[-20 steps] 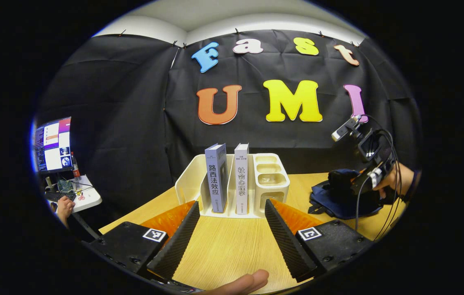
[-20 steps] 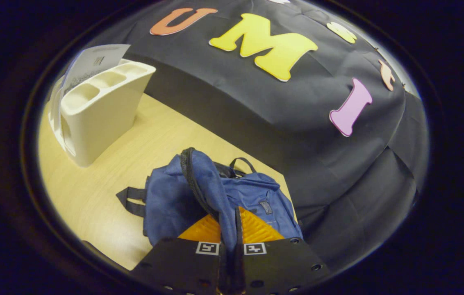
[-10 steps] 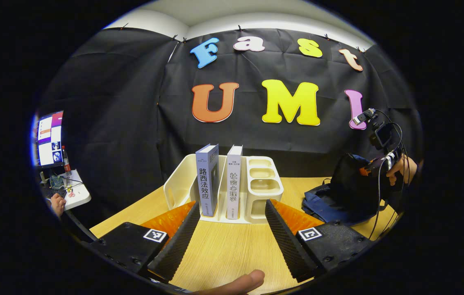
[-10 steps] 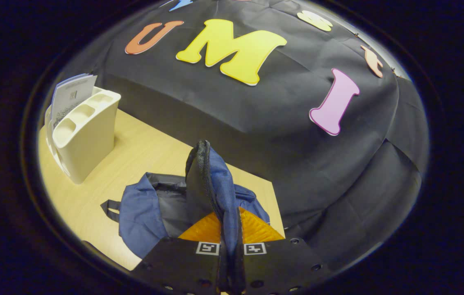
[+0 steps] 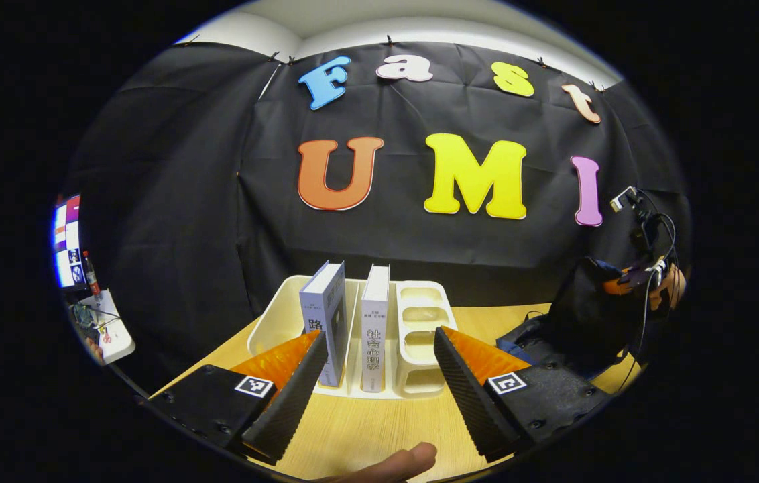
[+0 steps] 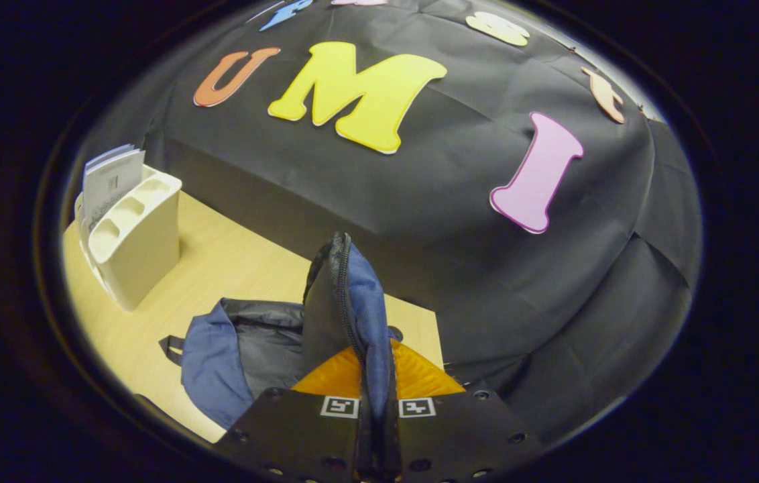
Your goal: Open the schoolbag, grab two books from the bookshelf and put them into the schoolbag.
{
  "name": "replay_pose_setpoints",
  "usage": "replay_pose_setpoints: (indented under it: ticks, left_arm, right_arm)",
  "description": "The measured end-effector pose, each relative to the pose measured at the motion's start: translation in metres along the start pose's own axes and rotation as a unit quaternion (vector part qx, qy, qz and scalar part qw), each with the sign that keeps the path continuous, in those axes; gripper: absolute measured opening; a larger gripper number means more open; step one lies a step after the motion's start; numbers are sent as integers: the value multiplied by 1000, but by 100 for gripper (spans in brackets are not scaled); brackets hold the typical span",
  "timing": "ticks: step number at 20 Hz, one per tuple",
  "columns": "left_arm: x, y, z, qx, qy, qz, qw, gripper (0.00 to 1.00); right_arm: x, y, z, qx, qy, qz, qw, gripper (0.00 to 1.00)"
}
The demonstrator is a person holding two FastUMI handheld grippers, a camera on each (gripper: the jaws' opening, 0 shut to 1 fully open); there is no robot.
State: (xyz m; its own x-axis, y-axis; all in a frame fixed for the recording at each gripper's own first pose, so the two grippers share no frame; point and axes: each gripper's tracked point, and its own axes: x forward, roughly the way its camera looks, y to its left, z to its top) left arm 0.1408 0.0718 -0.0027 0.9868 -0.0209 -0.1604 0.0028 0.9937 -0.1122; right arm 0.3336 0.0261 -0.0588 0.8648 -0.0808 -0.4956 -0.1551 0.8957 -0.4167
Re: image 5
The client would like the grey patterned book red figure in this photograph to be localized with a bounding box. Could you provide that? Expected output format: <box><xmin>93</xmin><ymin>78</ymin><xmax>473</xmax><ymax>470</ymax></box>
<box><xmin>361</xmin><ymin>264</ymin><xmax>392</xmax><ymax>393</ymax></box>

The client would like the cream plastic bookshelf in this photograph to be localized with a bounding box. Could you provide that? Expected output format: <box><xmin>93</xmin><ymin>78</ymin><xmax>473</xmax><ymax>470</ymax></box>
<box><xmin>247</xmin><ymin>275</ymin><xmax>459</xmax><ymax>400</ymax></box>

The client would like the red bottle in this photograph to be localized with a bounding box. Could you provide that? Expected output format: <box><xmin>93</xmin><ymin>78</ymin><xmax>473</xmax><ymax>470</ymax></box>
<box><xmin>82</xmin><ymin>251</ymin><xmax>101</xmax><ymax>297</ymax></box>

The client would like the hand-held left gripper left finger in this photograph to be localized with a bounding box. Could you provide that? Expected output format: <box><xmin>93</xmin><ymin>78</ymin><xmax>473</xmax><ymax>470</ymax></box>
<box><xmin>150</xmin><ymin>330</ymin><xmax>329</xmax><ymax>465</ymax></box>

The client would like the blue schoolbag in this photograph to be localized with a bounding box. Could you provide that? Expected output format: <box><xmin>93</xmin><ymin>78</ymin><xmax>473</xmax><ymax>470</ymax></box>
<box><xmin>497</xmin><ymin>257</ymin><xmax>630</xmax><ymax>380</ymax></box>

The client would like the white book dark picture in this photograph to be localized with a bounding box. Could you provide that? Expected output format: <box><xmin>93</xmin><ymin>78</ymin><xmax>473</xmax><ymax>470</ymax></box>
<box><xmin>299</xmin><ymin>260</ymin><xmax>348</xmax><ymax>388</ymax></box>

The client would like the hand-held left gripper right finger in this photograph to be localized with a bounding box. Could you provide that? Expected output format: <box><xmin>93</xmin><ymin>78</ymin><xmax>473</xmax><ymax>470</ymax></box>
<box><xmin>433</xmin><ymin>327</ymin><xmax>611</xmax><ymax>462</ymax></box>

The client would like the white side table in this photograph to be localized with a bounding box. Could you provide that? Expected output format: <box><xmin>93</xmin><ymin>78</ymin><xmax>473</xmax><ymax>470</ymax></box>
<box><xmin>73</xmin><ymin>290</ymin><xmax>136</xmax><ymax>366</ymax></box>

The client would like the black backdrop cloth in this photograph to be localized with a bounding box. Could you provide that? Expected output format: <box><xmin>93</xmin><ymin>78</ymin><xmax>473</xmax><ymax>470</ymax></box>
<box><xmin>61</xmin><ymin>40</ymin><xmax>692</xmax><ymax>393</ymax></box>

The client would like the computer monitor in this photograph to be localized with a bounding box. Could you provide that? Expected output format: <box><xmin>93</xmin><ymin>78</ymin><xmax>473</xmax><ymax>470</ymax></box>
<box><xmin>52</xmin><ymin>195</ymin><xmax>89</xmax><ymax>290</ymax></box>

